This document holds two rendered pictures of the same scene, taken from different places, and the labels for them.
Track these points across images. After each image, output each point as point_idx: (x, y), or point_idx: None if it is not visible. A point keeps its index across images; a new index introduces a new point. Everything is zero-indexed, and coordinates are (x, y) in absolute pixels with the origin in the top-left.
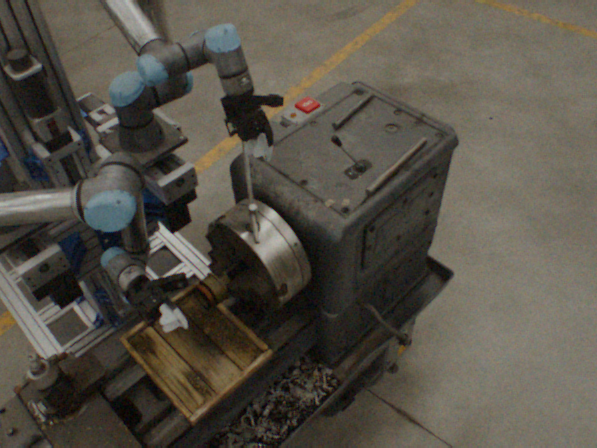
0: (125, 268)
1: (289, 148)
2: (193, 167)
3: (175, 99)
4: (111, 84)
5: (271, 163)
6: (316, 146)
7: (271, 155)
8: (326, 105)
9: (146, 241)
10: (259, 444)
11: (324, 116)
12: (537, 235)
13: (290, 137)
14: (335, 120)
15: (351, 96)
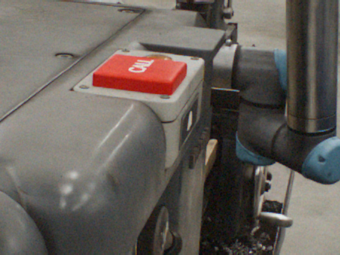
0: (238, 45)
1: (82, 21)
2: None
3: None
4: None
5: (98, 5)
6: (7, 27)
7: (114, 11)
8: (68, 91)
9: (290, 116)
10: None
11: (45, 69)
12: None
13: (105, 32)
14: None
15: None
